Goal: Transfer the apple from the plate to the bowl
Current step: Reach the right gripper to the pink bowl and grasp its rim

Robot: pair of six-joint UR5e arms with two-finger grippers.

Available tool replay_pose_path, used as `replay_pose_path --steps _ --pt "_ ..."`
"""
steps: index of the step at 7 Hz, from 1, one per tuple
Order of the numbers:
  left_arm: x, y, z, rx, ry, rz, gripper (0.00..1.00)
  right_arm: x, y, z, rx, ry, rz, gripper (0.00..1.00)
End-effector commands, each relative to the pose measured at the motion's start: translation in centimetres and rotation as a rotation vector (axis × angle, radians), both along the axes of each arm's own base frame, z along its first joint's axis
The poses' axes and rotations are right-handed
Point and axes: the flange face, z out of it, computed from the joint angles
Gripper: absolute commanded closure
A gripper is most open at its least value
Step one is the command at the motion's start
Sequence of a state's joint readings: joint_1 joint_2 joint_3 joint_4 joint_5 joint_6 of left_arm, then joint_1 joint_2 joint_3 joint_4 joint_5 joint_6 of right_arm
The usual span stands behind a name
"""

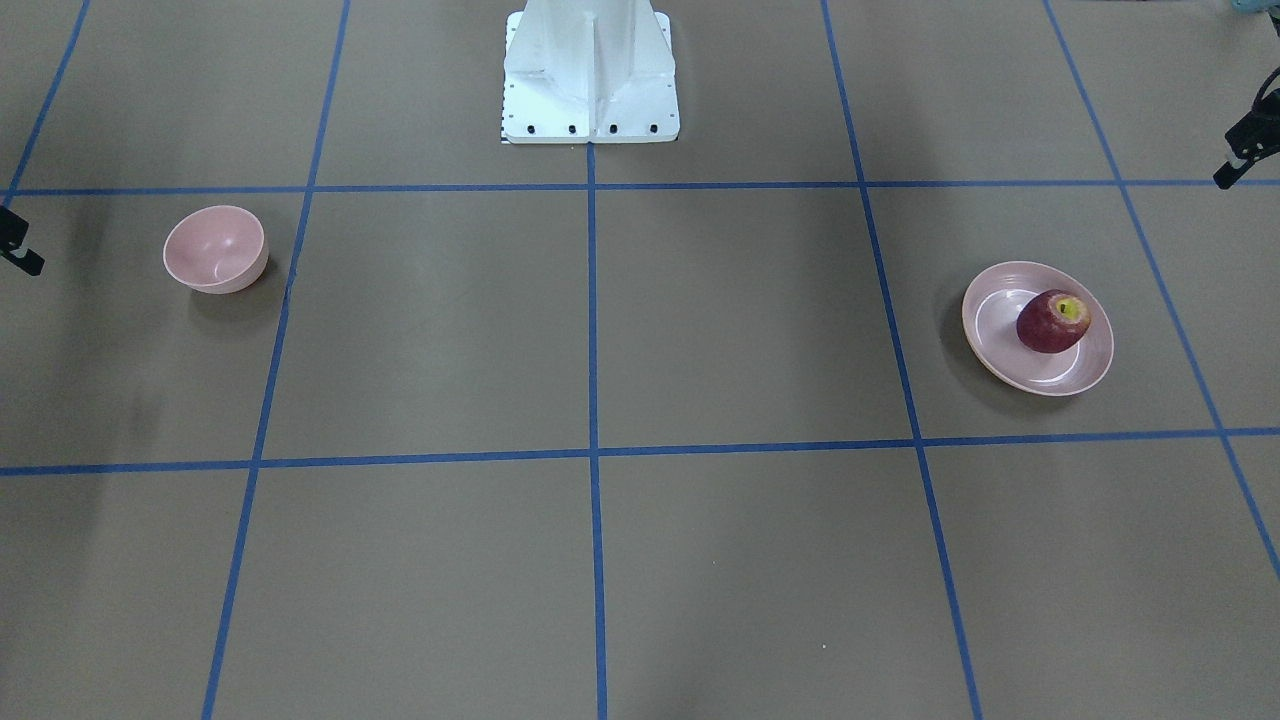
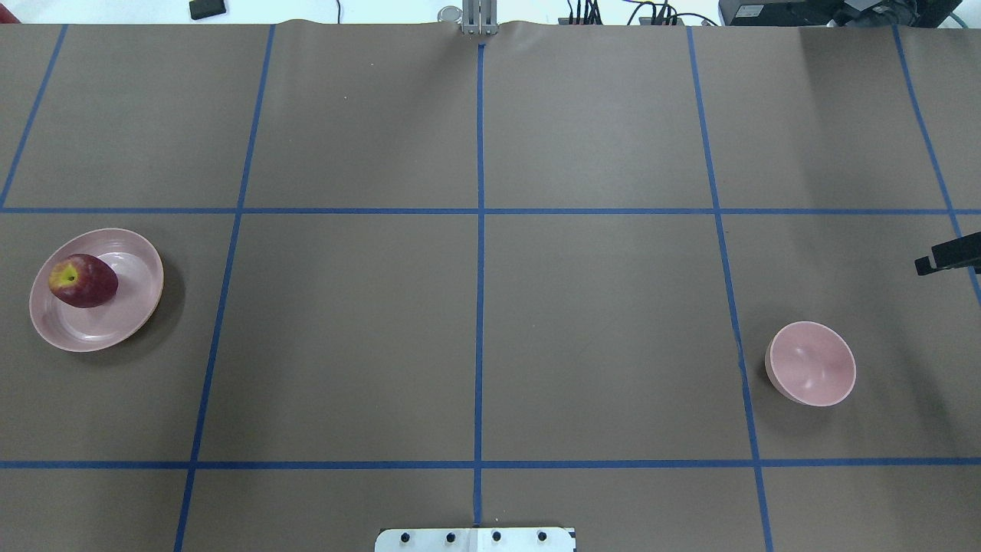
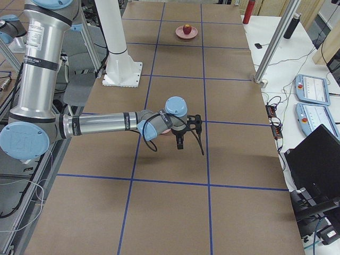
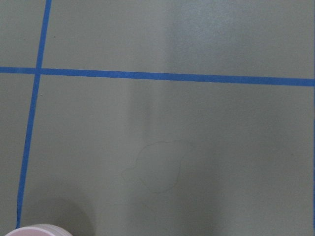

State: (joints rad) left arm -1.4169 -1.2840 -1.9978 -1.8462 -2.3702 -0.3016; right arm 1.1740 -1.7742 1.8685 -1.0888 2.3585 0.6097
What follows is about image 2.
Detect pink bowl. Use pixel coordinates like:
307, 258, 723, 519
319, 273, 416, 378
764, 320, 856, 406

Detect aluminium frame post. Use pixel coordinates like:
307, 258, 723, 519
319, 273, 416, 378
460, 0, 500, 36

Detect white camera mast base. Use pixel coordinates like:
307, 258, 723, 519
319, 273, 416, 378
374, 527, 577, 551

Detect pink plate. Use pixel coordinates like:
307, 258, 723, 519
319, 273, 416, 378
28, 228, 165, 353

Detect small black pad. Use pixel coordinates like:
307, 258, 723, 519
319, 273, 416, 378
187, 0, 227, 21

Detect red apple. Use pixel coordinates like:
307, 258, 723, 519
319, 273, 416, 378
47, 254, 119, 310

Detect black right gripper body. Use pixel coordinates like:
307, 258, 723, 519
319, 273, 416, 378
914, 234, 981, 276

